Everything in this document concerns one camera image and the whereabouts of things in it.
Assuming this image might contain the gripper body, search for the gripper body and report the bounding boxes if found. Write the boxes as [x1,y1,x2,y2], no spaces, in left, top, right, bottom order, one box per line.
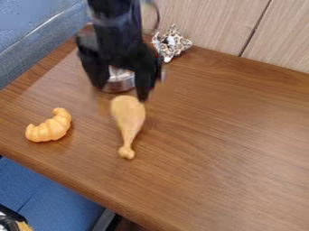
[74,21,164,73]

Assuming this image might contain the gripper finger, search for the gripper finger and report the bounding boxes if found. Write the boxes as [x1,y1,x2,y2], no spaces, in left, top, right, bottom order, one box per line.
[78,57,111,89]
[132,67,160,103]

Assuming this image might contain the silver pot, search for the silver pot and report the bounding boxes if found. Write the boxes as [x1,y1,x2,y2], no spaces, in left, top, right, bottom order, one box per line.
[98,64,138,94]

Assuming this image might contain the yellow toy chicken drumstick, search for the yellow toy chicken drumstick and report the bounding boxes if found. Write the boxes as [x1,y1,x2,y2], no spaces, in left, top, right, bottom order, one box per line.
[108,95,147,161]

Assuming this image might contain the leopard print cloth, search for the leopard print cloth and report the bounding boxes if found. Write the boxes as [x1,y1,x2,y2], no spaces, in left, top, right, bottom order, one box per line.
[150,23,195,64]

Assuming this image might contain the orange toy croissant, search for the orange toy croissant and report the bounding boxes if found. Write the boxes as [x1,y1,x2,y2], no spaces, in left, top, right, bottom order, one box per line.
[23,106,74,143]

